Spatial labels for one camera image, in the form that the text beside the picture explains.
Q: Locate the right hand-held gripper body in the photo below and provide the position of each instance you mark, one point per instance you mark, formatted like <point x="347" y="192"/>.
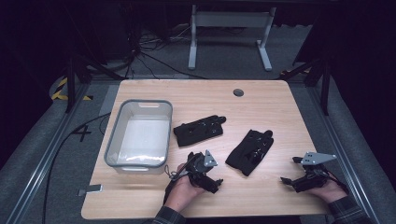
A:
<point x="311" y="180"/>

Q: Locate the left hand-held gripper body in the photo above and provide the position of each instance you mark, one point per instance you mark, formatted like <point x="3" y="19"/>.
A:
<point x="199" y="166"/>

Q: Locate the person's right hand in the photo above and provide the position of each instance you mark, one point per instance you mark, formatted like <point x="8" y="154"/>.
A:
<point x="331" y="191"/>

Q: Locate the person's left hand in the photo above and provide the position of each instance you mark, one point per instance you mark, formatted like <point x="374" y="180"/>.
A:
<point x="183" y="191"/>

